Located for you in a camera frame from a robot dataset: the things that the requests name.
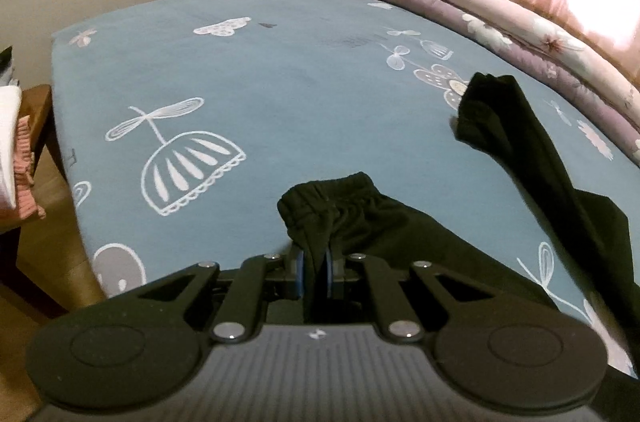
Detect black drawstring pants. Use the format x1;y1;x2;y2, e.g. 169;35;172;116
275;71;640;328

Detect white pink folded clothes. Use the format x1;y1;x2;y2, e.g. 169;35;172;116
1;46;46;233

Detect teal patterned bed sheet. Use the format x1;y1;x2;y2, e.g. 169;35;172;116
52;0;639;375

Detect wooden bedside stand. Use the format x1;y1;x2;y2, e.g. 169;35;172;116
0;84;109;320

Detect pink purple folded quilt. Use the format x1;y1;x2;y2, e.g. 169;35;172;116
381;0;639;162

